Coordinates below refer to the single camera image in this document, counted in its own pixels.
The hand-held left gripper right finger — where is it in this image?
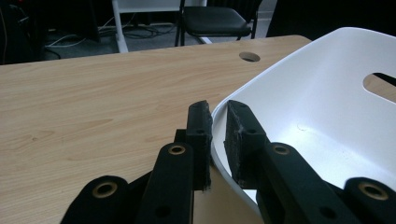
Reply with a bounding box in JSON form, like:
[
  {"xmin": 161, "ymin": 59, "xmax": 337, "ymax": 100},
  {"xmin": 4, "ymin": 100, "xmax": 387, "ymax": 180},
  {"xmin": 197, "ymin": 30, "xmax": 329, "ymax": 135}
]
[{"xmin": 223, "ymin": 100, "xmax": 270, "ymax": 190}]

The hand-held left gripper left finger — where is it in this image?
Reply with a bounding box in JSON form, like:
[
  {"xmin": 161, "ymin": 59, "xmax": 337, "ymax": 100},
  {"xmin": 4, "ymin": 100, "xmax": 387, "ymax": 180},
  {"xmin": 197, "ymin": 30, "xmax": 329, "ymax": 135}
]
[{"xmin": 174, "ymin": 100, "xmax": 214, "ymax": 191}]

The white plastic storage bin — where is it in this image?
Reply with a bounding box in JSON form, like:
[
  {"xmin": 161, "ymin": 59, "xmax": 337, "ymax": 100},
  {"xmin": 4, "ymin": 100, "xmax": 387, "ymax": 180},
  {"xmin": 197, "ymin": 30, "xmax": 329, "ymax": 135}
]
[{"xmin": 210, "ymin": 26, "xmax": 396, "ymax": 218}]

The dark equipment box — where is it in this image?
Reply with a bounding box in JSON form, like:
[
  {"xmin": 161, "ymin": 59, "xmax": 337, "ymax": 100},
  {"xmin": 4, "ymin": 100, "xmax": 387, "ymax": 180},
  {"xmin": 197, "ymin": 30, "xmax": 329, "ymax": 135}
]
[{"xmin": 40, "ymin": 0, "xmax": 101, "ymax": 43}]

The black cable tangle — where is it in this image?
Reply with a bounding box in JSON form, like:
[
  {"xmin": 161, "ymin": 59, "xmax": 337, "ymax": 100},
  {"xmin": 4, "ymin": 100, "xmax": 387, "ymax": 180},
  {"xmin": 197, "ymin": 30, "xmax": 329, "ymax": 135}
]
[{"xmin": 122, "ymin": 21, "xmax": 176, "ymax": 40}]

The white metal desk frame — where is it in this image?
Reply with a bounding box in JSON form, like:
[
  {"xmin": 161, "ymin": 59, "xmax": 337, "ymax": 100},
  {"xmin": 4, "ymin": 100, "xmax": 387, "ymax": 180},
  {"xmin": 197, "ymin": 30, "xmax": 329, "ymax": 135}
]
[{"xmin": 111, "ymin": 0, "xmax": 208, "ymax": 54}]

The white floor cable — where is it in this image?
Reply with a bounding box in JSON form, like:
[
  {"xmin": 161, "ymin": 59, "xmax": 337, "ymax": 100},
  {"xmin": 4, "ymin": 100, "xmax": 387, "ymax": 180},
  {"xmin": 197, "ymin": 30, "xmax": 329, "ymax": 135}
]
[{"xmin": 46, "ymin": 15, "xmax": 116, "ymax": 49}]

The black floor cable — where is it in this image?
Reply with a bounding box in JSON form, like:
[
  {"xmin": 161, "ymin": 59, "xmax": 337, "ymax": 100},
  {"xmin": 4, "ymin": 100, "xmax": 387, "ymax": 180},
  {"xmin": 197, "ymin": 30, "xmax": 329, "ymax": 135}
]
[{"xmin": 40, "ymin": 46, "xmax": 63, "ymax": 61}]

